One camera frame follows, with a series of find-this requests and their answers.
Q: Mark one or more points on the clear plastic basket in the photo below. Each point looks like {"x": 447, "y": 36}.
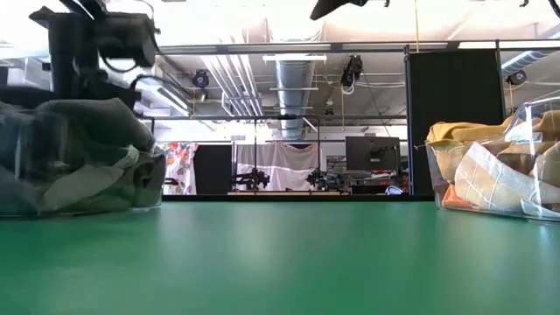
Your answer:
{"x": 157, "y": 197}
{"x": 525, "y": 114}

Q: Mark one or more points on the green table mat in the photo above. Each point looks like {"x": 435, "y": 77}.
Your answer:
{"x": 280, "y": 262}
{"x": 297, "y": 198}

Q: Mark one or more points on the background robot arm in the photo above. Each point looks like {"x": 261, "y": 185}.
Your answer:
{"x": 251, "y": 178}
{"x": 316, "y": 178}

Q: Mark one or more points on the light gray microfiber towel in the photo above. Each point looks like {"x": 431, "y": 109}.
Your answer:
{"x": 100, "y": 122}

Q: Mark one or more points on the floral hanging cloth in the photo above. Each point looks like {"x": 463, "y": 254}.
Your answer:
{"x": 179, "y": 168}

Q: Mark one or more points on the silver ventilation duct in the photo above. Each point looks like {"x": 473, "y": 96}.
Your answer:
{"x": 293, "y": 87}

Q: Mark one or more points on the white ceiling light bar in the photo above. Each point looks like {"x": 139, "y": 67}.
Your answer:
{"x": 295, "y": 58}

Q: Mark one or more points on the small black panel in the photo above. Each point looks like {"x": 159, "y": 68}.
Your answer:
{"x": 213, "y": 170}

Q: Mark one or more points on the black hanging device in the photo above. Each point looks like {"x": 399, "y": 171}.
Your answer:
{"x": 352, "y": 70}

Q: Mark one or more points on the black partition panel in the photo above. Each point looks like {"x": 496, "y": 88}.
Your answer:
{"x": 455, "y": 118}

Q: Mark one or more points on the dark gray microfiber towel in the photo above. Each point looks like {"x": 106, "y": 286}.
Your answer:
{"x": 87, "y": 184}

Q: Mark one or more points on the pale orange plaid towel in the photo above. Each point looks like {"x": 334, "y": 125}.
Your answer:
{"x": 494, "y": 184}

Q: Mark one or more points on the white hanging sheet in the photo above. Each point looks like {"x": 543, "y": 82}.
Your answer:
{"x": 284, "y": 162}

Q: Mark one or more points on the gray overhead beam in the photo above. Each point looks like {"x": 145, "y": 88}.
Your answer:
{"x": 306, "y": 46}

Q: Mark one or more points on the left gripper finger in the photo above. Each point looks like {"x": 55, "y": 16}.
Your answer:
{"x": 63, "y": 61}

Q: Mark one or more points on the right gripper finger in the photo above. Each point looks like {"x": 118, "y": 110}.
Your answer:
{"x": 332, "y": 5}

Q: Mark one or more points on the black monitor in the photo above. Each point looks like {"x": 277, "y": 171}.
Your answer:
{"x": 372, "y": 153}

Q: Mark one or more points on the round black ceiling device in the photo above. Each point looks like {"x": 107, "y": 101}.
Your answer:
{"x": 200, "y": 79}
{"x": 516, "y": 78}

